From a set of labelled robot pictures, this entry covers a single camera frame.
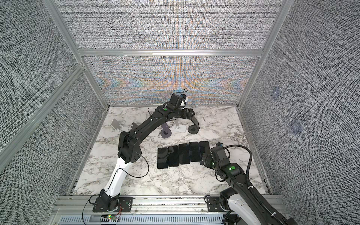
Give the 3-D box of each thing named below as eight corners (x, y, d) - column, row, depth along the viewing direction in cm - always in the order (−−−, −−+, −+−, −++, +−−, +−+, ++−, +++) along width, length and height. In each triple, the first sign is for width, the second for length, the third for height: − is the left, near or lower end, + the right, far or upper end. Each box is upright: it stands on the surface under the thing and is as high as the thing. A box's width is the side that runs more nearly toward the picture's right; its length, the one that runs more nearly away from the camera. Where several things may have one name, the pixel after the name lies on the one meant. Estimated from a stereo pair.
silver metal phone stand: (172, 132, 105) (172, 129, 102) (172, 123, 111) (172, 120, 108) (186, 132, 105) (186, 129, 102) (185, 123, 111) (186, 120, 108)
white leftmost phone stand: (113, 133, 104) (108, 125, 96) (116, 127, 108) (111, 118, 100) (121, 133, 104) (116, 125, 96) (123, 127, 108) (119, 118, 100)
